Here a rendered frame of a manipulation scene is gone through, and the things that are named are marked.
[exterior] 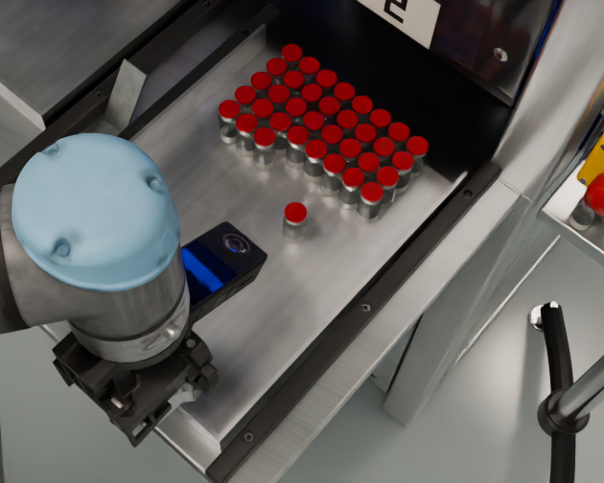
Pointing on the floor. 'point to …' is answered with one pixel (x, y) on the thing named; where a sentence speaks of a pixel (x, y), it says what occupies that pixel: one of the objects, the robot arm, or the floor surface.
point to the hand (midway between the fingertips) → (179, 379)
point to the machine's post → (521, 180)
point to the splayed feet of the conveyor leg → (555, 333)
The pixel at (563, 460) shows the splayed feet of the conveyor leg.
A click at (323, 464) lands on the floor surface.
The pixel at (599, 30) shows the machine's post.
